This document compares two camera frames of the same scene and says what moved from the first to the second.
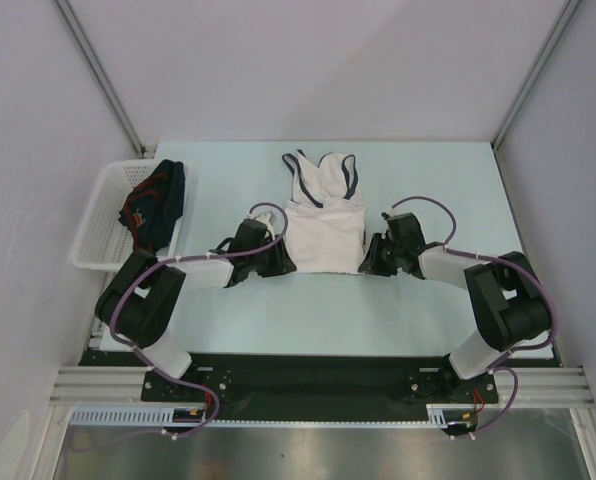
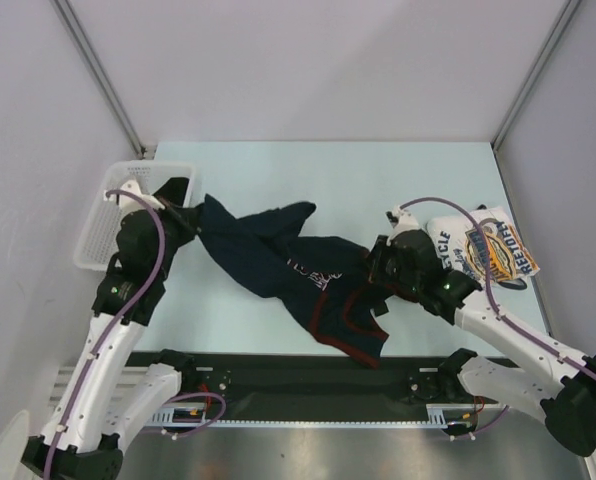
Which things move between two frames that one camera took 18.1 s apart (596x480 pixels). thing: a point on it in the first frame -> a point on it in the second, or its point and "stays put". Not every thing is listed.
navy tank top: (152, 209) -> (324, 287)
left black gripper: (282, 263) -> (186, 217)
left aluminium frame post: (100, 75) stays put
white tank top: (325, 220) -> (461, 245)
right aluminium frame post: (569, 12) stays put
